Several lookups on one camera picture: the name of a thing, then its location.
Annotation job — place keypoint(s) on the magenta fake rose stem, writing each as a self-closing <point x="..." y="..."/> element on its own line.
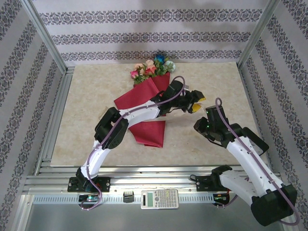
<point x="133" y="73"/>

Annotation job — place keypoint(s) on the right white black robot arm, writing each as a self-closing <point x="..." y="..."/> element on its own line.
<point x="272" y="209"/>

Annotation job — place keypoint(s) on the wide aluminium mounting rail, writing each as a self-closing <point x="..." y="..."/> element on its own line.
<point x="154" y="178"/>

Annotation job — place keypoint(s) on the aluminium side rail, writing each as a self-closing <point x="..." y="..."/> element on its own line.
<point x="245" y="79"/>
<point x="63" y="84"/>

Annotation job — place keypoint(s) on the grey scientific calculator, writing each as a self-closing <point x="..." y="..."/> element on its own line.
<point x="160" y="199"/>

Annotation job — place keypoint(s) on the peach fake flower stem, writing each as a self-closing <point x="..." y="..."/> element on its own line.
<point x="139" y="66"/>

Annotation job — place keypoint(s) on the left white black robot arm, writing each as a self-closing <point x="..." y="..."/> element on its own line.
<point x="110" y="130"/>

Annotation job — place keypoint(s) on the grey metal panel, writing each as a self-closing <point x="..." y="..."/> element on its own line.
<point x="154" y="219"/>

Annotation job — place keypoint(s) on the red and maroon wrapping paper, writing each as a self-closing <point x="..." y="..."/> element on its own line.
<point x="144" y="93"/>

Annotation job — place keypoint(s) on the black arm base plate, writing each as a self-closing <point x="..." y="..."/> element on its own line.
<point x="204" y="184"/>
<point x="104" y="184"/>

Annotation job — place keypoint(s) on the perforated metal strip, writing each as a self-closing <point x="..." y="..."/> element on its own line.
<point x="60" y="198"/>

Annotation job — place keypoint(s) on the light blue fake flower stem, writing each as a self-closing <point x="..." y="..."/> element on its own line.
<point x="169" y="65"/>

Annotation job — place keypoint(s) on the aluminium frame post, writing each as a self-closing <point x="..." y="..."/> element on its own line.
<point x="258" y="36"/>
<point x="47" y="36"/>

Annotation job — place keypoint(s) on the small black clip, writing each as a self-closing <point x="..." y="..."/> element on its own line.
<point x="128" y="197"/>

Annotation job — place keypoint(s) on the small circuit board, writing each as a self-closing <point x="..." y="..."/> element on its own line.
<point x="220" y="197"/>
<point x="89" y="198"/>

